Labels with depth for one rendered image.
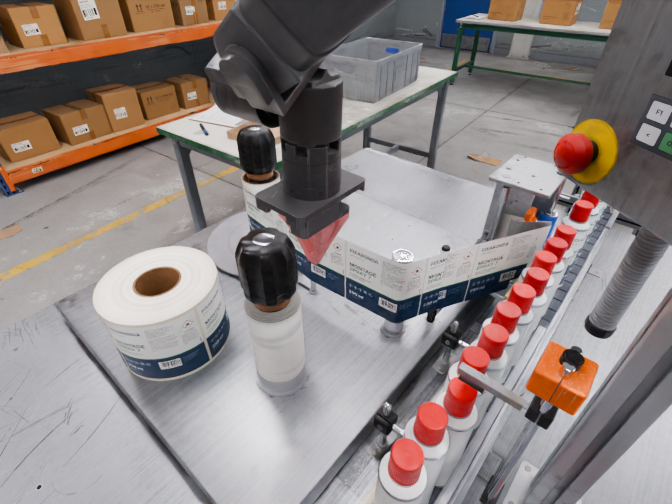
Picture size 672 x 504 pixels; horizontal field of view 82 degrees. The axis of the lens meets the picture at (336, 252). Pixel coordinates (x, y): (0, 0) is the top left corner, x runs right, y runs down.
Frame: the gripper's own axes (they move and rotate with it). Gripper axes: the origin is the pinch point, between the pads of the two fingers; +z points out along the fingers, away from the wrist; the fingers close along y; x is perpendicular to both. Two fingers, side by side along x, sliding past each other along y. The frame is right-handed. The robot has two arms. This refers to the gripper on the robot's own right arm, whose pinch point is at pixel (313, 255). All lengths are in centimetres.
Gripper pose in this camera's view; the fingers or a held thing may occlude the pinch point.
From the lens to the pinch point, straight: 45.3
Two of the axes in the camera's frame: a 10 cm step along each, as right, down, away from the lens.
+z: -0.2, 7.8, 6.3
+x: 7.7, 4.1, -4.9
